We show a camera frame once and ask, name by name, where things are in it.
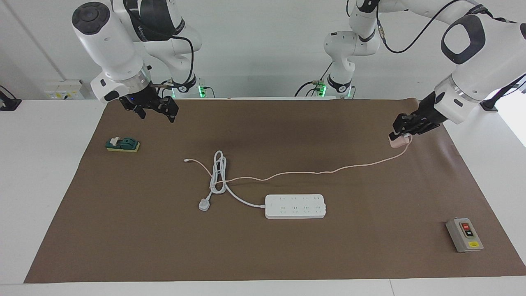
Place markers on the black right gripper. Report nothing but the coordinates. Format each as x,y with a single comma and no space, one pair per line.
148,98

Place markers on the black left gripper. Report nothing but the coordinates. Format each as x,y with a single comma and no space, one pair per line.
427,117

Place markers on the pink charger adapter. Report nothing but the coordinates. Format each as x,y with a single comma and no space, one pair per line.
398,142

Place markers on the white power strip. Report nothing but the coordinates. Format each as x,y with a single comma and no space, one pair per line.
296,207

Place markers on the brown table mat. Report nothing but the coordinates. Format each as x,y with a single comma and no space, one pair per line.
287,255

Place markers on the green knife switch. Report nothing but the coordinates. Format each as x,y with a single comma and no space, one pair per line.
123,144

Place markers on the white wall outlet box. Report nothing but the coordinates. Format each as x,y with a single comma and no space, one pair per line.
61,88

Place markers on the grey push-button switch box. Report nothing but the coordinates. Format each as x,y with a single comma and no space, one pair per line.
462,236

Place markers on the black clamp mount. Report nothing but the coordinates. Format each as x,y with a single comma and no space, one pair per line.
8,105

